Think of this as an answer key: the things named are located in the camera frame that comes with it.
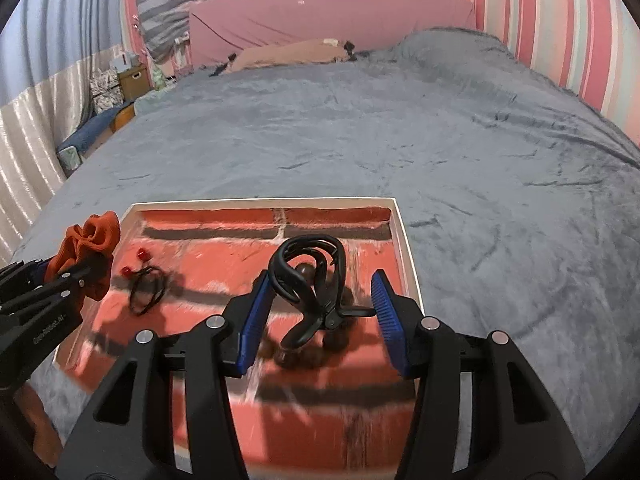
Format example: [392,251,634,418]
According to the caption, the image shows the pink bed headboard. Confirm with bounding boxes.
[189,0,476,67]

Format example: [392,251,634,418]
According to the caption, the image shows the white tray brick pattern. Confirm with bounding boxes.
[54,197,420,479]

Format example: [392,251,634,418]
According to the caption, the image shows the blue folded cloth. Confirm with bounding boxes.
[56,101,132,155]

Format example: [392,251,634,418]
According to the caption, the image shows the silver satin curtain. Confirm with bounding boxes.
[0,44,124,263]

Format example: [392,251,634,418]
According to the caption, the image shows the brown storage box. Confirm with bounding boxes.
[118,64,151,102]

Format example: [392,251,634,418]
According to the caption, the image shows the tan pillow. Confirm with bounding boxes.
[224,38,356,74]

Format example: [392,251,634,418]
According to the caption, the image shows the person's left hand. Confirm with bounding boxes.
[14,384,63,467]

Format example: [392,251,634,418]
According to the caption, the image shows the grey velvet bed blanket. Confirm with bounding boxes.
[15,29,639,467]

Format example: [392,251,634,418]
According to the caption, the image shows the patterned fabric bag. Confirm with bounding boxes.
[90,68,124,114]

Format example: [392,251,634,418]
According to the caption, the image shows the black hair claw clip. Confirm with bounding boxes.
[267,234,375,351]

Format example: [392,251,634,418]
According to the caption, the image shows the black hair tie red beads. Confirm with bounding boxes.
[119,247,168,316]

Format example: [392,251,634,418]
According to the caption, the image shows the orange fabric scrunchie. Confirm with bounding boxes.
[43,210,120,311]

